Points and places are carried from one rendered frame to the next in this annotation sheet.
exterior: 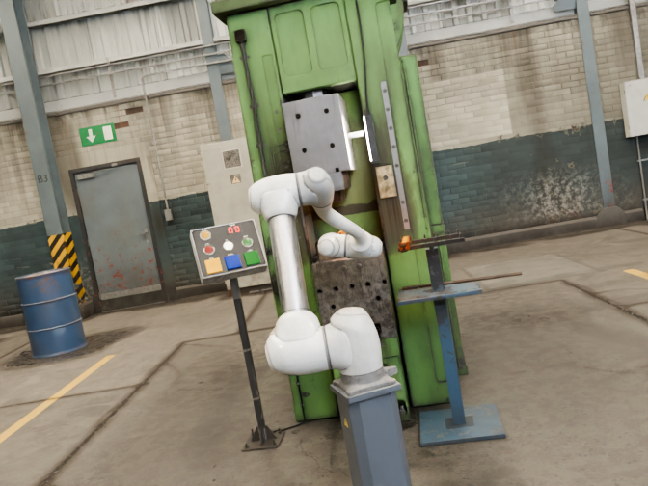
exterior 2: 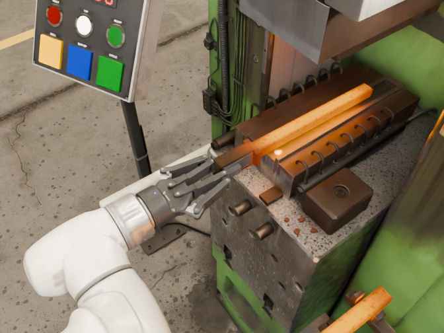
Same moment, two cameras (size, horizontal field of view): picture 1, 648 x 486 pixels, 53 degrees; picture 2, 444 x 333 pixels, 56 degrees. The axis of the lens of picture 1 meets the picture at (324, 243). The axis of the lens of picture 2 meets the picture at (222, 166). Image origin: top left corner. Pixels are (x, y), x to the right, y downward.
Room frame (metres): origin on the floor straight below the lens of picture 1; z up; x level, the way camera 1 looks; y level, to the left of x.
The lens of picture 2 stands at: (2.91, -0.43, 1.66)
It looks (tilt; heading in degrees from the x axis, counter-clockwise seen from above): 50 degrees down; 46
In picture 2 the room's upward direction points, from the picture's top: straight up
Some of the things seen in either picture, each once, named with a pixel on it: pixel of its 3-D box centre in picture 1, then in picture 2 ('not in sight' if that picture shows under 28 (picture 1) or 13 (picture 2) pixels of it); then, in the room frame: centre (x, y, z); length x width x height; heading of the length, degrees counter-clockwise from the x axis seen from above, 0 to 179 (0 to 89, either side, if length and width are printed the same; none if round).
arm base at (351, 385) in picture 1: (367, 374); not in sight; (2.24, -0.07, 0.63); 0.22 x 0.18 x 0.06; 107
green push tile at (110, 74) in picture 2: (252, 257); (110, 73); (3.31, 0.38, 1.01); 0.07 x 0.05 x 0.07; 107
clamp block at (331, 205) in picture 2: not in sight; (337, 200); (3.44, -0.24, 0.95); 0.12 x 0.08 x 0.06; 172
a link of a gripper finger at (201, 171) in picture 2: not in sight; (192, 177); (3.22, -0.04, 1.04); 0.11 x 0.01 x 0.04; 177
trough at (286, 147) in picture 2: not in sight; (337, 115); (3.61, -0.11, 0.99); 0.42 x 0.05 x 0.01; 172
